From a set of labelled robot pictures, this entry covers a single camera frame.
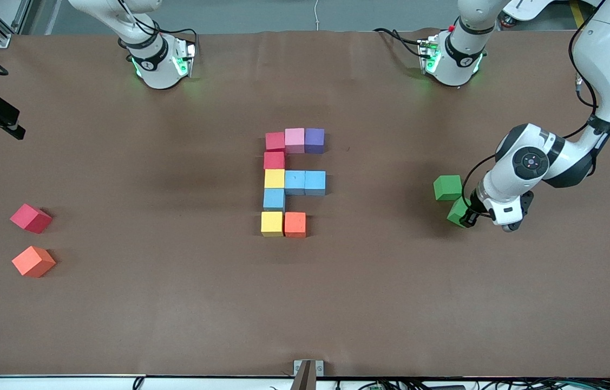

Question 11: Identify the green foam cube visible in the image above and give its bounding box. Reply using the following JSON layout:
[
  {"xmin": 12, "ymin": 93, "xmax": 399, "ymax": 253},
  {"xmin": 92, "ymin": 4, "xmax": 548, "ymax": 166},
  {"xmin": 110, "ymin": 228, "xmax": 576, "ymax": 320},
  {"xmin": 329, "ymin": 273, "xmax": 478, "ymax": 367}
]
[
  {"xmin": 447, "ymin": 198, "xmax": 472, "ymax": 229},
  {"xmin": 433, "ymin": 174, "xmax": 464, "ymax": 202}
]

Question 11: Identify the blue foam cube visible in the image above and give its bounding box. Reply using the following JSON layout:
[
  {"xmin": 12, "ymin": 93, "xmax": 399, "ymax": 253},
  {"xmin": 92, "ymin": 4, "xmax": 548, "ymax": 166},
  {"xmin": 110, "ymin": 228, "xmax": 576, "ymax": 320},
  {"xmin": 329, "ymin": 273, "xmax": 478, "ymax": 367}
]
[
  {"xmin": 285, "ymin": 171, "xmax": 307, "ymax": 196},
  {"xmin": 263, "ymin": 188, "xmax": 286, "ymax": 212},
  {"xmin": 304, "ymin": 171, "xmax": 326, "ymax": 196}
]

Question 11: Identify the purple foam cube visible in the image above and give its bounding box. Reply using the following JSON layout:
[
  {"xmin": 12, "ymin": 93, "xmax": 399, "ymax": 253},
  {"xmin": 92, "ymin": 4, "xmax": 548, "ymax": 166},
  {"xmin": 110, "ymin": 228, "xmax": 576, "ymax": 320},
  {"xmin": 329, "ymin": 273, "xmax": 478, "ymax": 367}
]
[{"xmin": 304, "ymin": 128, "xmax": 325, "ymax": 155}]

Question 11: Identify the orange foam cube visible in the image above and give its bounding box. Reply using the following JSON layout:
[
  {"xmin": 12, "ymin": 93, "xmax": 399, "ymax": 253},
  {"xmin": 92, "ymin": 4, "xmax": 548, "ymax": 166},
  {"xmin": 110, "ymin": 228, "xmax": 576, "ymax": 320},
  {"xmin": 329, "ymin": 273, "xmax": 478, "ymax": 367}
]
[
  {"xmin": 284, "ymin": 212, "xmax": 307, "ymax": 238},
  {"xmin": 11, "ymin": 245, "xmax": 57, "ymax": 278}
]

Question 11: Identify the light pink foam cube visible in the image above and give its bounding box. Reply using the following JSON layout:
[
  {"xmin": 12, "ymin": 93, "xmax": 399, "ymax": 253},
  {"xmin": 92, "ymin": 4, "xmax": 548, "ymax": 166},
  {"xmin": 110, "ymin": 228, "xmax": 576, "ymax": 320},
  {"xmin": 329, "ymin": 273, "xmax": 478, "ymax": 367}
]
[{"xmin": 285, "ymin": 128, "xmax": 306, "ymax": 154}]

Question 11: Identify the brown table mat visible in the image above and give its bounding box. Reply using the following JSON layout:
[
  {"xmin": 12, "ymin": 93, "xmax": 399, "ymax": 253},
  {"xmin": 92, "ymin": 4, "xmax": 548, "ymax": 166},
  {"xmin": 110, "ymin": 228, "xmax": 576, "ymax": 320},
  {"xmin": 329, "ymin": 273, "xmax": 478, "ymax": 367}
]
[{"xmin": 0, "ymin": 28, "xmax": 610, "ymax": 379}]

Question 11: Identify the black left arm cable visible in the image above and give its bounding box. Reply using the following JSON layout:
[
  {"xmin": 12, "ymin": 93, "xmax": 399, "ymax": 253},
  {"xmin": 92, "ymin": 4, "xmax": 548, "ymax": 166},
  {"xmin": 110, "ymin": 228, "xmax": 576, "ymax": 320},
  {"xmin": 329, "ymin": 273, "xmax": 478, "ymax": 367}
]
[{"xmin": 461, "ymin": 0, "xmax": 609, "ymax": 205}]

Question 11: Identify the black cable bundle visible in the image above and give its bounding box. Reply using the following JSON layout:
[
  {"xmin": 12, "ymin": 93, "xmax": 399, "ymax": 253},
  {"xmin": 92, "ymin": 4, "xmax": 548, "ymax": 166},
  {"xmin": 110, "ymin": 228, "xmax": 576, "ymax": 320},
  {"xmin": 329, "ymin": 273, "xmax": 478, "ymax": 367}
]
[{"xmin": 332, "ymin": 377, "xmax": 610, "ymax": 390}]

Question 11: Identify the black base cable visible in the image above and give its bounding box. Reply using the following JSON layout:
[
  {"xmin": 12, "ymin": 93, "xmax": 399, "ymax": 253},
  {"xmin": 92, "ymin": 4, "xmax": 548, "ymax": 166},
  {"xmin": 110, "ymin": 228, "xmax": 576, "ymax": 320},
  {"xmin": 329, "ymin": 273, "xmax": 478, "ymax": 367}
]
[{"xmin": 374, "ymin": 27, "xmax": 425, "ymax": 59}]

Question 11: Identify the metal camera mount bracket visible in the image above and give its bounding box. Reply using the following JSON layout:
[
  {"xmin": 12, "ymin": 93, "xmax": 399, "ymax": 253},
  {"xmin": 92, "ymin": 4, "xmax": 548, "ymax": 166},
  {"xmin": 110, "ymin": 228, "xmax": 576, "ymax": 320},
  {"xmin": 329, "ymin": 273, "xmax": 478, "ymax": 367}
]
[{"xmin": 293, "ymin": 359, "xmax": 325, "ymax": 390}]

